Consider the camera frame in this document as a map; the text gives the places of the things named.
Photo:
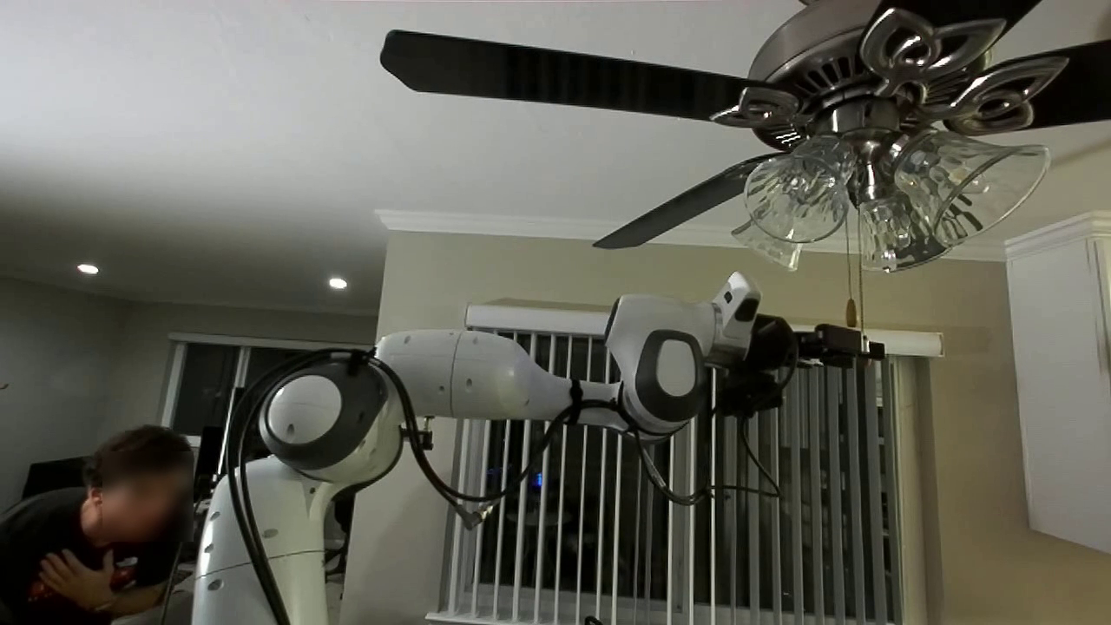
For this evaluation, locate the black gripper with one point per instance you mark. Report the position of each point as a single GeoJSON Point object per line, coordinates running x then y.
{"type": "Point", "coordinates": [835, 344]}

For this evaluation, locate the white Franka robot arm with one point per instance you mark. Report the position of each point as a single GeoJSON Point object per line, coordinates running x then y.
{"type": "Point", "coordinates": [474, 376]}

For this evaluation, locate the clear glass lamp shade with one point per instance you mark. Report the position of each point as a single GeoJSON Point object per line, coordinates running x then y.
{"type": "Point", "coordinates": [965, 180]}
{"type": "Point", "coordinates": [890, 236]}
{"type": "Point", "coordinates": [799, 195]}

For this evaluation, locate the silver ceiling fan housing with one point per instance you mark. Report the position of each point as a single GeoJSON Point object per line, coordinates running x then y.
{"type": "Point", "coordinates": [861, 76]}

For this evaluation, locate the recessed ceiling light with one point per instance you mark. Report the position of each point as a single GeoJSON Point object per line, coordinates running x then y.
{"type": "Point", "coordinates": [87, 270]}
{"type": "Point", "coordinates": [337, 282]}

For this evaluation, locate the white vertical window blinds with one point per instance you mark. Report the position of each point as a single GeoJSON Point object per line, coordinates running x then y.
{"type": "Point", "coordinates": [835, 499]}

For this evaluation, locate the white blinds headrail valance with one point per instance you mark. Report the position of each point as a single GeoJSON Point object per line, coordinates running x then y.
{"type": "Point", "coordinates": [543, 319]}

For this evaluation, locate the long black fan blade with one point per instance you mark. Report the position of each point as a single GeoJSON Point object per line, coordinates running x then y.
{"type": "Point", "coordinates": [556, 71]}

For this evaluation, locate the dark chair back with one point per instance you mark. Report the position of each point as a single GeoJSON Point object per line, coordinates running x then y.
{"type": "Point", "coordinates": [55, 473]}

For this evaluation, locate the person in black shirt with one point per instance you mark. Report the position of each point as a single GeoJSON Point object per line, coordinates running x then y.
{"type": "Point", "coordinates": [47, 532]}

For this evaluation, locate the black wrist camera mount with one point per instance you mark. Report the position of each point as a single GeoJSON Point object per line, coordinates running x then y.
{"type": "Point", "coordinates": [764, 353]}

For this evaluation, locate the white wall cabinet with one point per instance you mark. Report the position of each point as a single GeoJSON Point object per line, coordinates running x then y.
{"type": "Point", "coordinates": [1064, 383]}

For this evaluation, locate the dark window with white frame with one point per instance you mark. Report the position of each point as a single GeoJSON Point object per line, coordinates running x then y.
{"type": "Point", "coordinates": [208, 383]}

